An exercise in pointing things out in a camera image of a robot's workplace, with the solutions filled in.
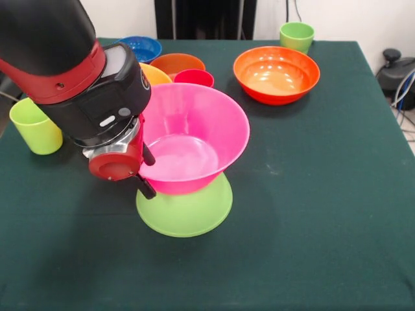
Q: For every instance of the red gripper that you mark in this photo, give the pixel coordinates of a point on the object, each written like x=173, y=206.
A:
x=113, y=166

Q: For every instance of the green bowl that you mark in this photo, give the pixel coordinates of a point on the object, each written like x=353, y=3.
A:
x=184, y=214

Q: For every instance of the pink bowl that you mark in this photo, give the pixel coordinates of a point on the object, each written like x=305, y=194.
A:
x=201, y=129

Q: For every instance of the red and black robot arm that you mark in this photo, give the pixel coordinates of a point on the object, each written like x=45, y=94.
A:
x=65, y=64

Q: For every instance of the large yellow-orange bowl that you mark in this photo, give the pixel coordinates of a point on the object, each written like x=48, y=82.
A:
x=157, y=76

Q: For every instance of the magenta red cup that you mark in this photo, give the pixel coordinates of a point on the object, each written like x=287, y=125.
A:
x=194, y=77

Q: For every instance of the small orange-red bowl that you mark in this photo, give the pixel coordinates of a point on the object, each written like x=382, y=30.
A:
x=175, y=63

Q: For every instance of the lime yellow cup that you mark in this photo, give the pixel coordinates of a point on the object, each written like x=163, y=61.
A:
x=39, y=136

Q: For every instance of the blue bowl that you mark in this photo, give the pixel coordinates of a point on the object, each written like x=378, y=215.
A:
x=147, y=48

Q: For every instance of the dark green tablecloth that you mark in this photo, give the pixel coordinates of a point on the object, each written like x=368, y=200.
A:
x=291, y=210

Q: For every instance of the wide orange-red bowl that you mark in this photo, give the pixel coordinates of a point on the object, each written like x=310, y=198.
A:
x=275, y=77

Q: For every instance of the green cup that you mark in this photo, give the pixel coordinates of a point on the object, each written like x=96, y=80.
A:
x=296, y=35

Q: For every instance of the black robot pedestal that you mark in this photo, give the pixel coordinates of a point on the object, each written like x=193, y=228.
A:
x=201, y=19

